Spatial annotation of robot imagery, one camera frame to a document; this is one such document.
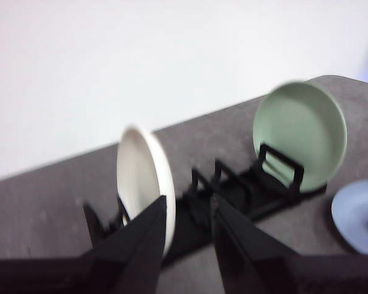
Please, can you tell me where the pale green plate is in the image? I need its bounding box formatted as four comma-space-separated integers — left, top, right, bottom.
253, 81, 348, 194

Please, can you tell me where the blue plate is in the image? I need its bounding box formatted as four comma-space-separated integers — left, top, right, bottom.
331, 179, 368, 255

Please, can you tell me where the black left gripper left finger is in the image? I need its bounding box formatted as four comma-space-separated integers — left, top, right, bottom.
0, 195, 168, 294

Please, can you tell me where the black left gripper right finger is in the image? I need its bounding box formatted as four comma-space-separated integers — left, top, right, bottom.
211, 195, 368, 294

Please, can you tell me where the black plate rack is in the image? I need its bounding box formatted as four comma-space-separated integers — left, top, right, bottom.
82, 143, 328, 266

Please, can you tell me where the white plate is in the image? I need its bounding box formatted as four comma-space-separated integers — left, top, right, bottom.
116, 124, 176, 258

